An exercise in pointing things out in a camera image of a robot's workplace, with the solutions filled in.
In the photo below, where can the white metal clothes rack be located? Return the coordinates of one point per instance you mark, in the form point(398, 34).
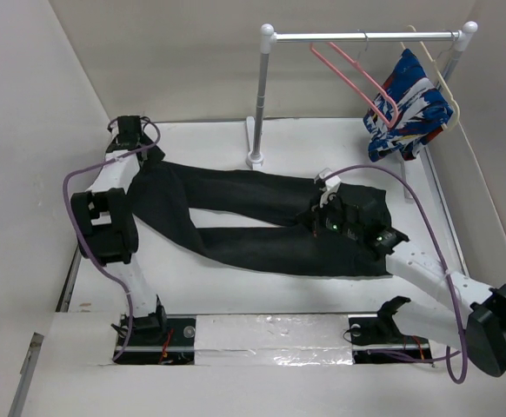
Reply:
point(459, 40)

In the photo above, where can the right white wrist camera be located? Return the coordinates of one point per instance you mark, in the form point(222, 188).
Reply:
point(328, 184)

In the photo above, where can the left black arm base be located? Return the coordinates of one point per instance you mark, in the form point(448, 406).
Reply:
point(156, 339)

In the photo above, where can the black trousers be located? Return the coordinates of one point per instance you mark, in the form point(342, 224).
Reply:
point(162, 194)

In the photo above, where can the blue white red patterned garment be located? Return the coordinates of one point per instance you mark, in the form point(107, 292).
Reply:
point(423, 112)

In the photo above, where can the silver foil tape strip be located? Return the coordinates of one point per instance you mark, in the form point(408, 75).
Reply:
point(287, 340)

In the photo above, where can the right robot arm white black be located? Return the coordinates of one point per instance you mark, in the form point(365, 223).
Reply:
point(476, 326)

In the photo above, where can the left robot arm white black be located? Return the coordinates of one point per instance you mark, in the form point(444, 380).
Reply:
point(102, 215)

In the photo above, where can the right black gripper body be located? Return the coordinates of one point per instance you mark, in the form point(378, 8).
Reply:
point(332, 217)

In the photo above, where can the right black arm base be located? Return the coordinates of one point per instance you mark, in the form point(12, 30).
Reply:
point(375, 338)

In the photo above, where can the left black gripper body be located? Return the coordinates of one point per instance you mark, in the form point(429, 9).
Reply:
point(140, 141)

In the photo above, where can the cream plastic hanger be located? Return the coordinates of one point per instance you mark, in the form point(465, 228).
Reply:
point(444, 87)

